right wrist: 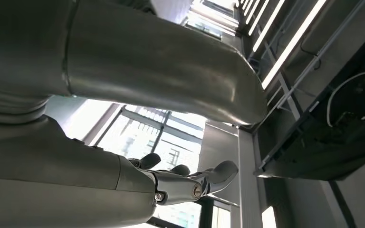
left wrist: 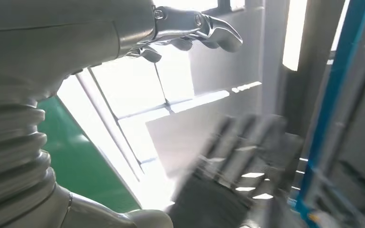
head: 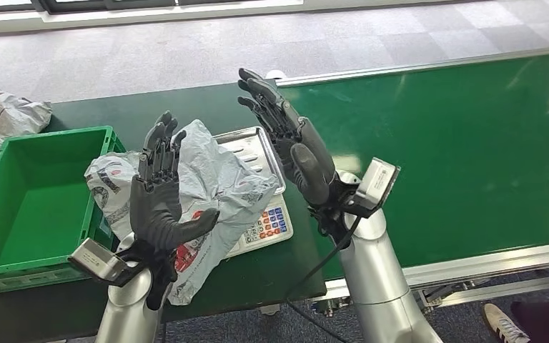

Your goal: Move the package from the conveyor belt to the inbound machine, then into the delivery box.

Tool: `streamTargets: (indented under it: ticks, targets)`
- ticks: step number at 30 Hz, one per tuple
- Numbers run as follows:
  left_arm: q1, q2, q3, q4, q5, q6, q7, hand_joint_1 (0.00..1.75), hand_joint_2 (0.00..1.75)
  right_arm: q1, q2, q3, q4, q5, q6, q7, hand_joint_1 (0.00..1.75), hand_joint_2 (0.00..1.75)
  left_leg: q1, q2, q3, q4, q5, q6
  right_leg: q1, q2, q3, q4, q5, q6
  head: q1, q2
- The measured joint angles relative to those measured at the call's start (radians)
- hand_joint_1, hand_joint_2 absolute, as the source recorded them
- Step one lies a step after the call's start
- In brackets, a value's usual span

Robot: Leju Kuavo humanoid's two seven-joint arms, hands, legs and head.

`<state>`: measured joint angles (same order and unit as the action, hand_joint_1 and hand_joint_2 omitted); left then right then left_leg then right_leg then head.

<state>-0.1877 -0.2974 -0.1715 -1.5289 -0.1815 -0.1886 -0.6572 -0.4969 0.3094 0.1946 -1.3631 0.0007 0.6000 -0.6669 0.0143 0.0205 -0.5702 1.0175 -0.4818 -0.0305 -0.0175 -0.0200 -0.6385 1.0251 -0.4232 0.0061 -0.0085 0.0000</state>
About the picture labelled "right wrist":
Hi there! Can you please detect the ceiling strip light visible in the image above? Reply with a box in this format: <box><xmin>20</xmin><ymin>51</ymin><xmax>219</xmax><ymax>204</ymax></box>
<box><xmin>248</xmin><ymin>0</ymin><xmax>269</xmax><ymax>36</ymax></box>
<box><xmin>251</xmin><ymin>0</ymin><xmax>286</xmax><ymax>53</ymax></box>
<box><xmin>260</xmin><ymin>0</ymin><xmax>328</xmax><ymax>90</ymax></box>

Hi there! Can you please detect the black overhead unit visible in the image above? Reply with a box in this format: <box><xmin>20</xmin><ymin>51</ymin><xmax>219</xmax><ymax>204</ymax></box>
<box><xmin>254</xmin><ymin>23</ymin><xmax>365</xmax><ymax>181</ymax></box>

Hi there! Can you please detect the dark window frame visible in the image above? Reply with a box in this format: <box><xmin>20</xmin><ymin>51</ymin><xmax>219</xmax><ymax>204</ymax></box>
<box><xmin>81</xmin><ymin>102</ymin><xmax>243</xmax><ymax>228</ymax></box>

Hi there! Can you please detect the white curved overhead cable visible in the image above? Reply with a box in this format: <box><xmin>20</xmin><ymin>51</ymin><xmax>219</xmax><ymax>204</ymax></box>
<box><xmin>326</xmin><ymin>70</ymin><xmax>365</xmax><ymax>127</ymax></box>

